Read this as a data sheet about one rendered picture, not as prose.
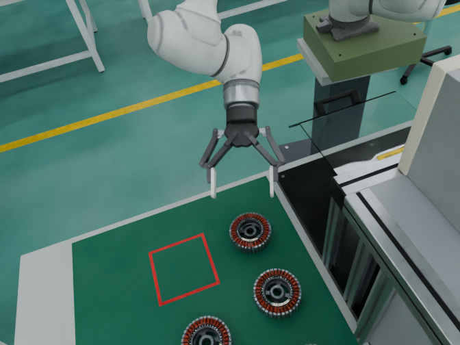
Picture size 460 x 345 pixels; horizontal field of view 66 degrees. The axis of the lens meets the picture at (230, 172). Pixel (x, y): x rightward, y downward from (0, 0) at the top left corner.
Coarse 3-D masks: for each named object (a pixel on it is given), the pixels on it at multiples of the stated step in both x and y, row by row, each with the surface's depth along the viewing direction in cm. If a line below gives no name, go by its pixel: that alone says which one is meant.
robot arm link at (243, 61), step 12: (240, 24) 87; (228, 36) 82; (240, 36) 85; (252, 36) 86; (228, 48) 80; (240, 48) 82; (252, 48) 85; (228, 60) 81; (240, 60) 82; (252, 60) 84; (228, 72) 83; (240, 72) 83; (252, 72) 84
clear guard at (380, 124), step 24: (384, 96) 81; (312, 120) 79; (336, 120) 78; (360, 120) 77; (384, 120) 76; (408, 120) 75; (336, 144) 73; (360, 144) 72; (384, 144) 71; (336, 168) 69
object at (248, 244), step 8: (240, 216) 98; (248, 216) 98; (256, 216) 97; (232, 224) 97; (240, 224) 97; (248, 224) 98; (256, 224) 98; (264, 224) 95; (232, 232) 95; (240, 232) 97; (256, 232) 96; (264, 232) 94; (232, 240) 94; (240, 240) 93; (248, 240) 93; (256, 240) 92; (264, 240) 93; (240, 248) 93; (248, 248) 92; (256, 248) 92
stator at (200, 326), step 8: (200, 320) 81; (208, 320) 81; (216, 320) 81; (192, 328) 80; (200, 328) 80; (208, 328) 81; (216, 328) 80; (224, 328) 79; (184, 336) 79; (192, 336) 79; (208, 336) 79; (216, 336) 80; (224, 336) 78; (184, 344) 78; (192, 344) 79; (200, 344) 79; (224, 344) 77; (232, 344) 79
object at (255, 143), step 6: (246, 132) 83; (252, 138) 83; (252, 144) 86; (258, 144) 83; (258, 150) 84; (264, 150) 83; (264, 156) 83; (270, 156) 82; (270, 162) 82; (276, 162) 81
